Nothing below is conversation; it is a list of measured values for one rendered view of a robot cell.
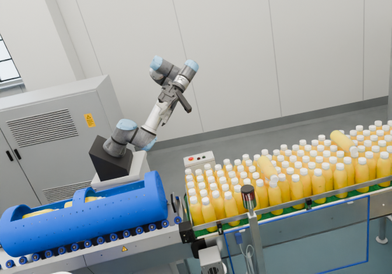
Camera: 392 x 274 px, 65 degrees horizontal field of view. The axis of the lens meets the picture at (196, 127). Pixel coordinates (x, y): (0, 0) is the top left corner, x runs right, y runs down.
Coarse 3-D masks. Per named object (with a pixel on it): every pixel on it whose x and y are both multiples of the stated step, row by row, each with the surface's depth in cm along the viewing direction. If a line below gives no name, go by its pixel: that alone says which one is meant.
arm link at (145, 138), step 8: (168, 80) 198; (152, 112) 200; (152, 120) 199; (160, 120) 202; (144, 128) 198; (152, 128) 199; (136, 136) 196; (144, 136) 197; (152, 136) 199; (136, 144) 198; (144, 144) 197; (152, 144) 198
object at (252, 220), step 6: (252, 216) 147; (252, 222) 148; (252, 228) 149; (258, 228) 150; (252, 234) 151; (258, 234) 151; (252, 240) 157; (258, 240) 153; (258, 246) 155; (258, 252) 156; (258, 258) 158; (258, 264) 160; (264, 264) 160; (258, 270) 162; (264, 270) 162
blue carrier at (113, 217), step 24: (96, 192) 190; (120, 192) 192; (144, 192) 167; (48, 216) 166; (72, 216) 165; (96, 216) 165; (120, 216) 166; (144, 216) 168; (0, 240) 164; (24, 240) 165; (48, 240) 167; (72, 240) 170
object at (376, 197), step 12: (372, 192) 172; (384, 192) 170; (324, 204) 172; (372, 204) 173; (384, 204) 174; (276, 216) 171; (372, 216) 177; (384, 216) 180; (384, 228) 239; (204, 240) 168; (216, 240) 170; (384, 240) 245; (192, 252) 171
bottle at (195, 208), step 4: (192, 204) 169; (196, 204) 169; (200, 204) 170; (192, 208) 168; (196, 208) 168; (200, 208) 169; (192, 212) 169; (196, 212) 169; (200, 212) 170; (192, 216) 171; (196, 216) 170; (200, 216) 171; (192, 220) 174; (196, 220) 171; (200, 220) 171; (196, 224) 173
